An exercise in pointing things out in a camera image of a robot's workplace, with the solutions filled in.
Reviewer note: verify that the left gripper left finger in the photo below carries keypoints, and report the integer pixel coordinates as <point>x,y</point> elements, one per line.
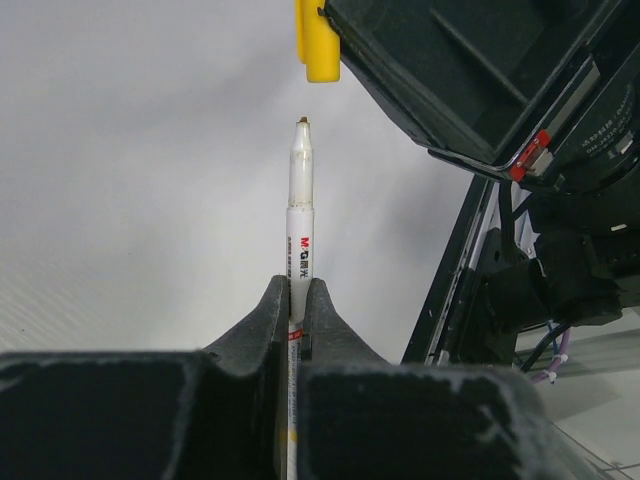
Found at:
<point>213,413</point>

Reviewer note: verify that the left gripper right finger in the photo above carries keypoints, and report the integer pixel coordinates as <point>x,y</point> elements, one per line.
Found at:
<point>361,417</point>

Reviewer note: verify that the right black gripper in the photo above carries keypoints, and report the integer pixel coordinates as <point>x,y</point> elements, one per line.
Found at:
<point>543,93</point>

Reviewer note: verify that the orange pen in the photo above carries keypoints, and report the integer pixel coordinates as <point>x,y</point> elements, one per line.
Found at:
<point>300,222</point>

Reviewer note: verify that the yellow pen cap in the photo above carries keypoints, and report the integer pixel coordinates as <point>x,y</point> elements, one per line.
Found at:
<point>318,45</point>

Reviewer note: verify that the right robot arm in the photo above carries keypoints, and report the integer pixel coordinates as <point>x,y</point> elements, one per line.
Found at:
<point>548,257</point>

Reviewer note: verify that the aluminium frame rail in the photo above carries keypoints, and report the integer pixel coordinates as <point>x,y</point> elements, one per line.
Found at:
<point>431,325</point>

